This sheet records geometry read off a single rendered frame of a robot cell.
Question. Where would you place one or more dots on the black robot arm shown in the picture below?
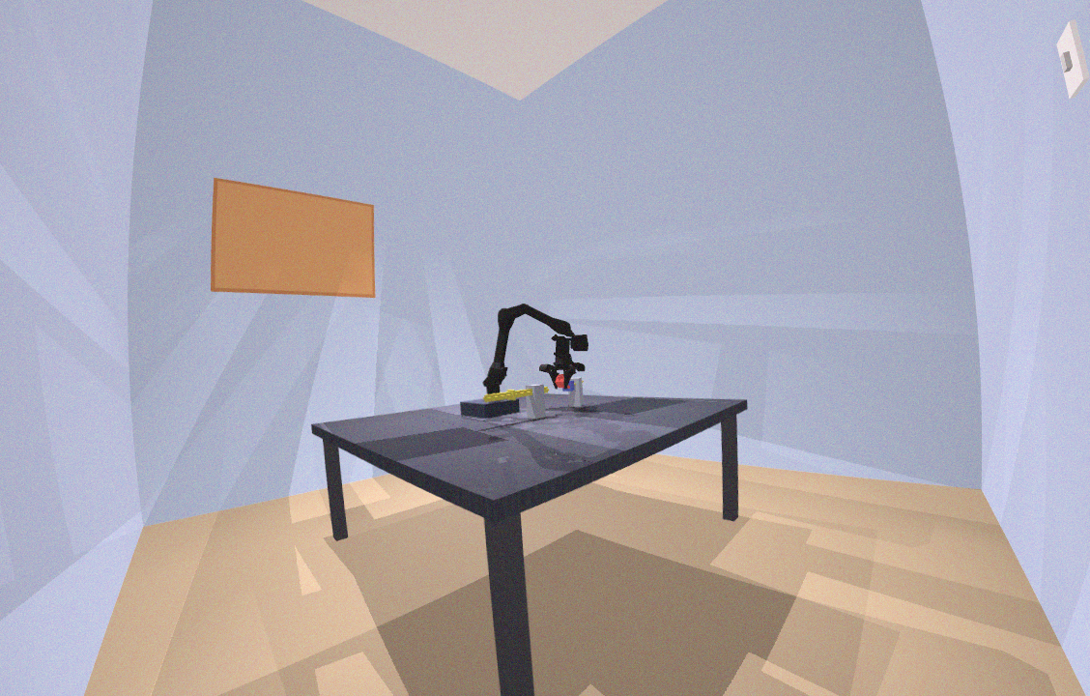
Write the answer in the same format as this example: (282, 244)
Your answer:
(506, 317)

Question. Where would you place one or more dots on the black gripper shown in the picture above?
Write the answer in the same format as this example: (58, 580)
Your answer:
(562, 363)

